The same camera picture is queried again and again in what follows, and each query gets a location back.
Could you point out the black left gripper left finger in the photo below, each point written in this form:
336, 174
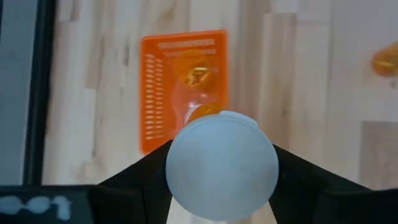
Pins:
136, 199

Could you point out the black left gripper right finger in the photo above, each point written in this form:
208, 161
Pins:
320, 199

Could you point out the orange plastic basket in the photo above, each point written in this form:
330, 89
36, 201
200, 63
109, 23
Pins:
155, 93

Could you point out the black metal table frame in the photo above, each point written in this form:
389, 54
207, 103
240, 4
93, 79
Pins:
40, 93

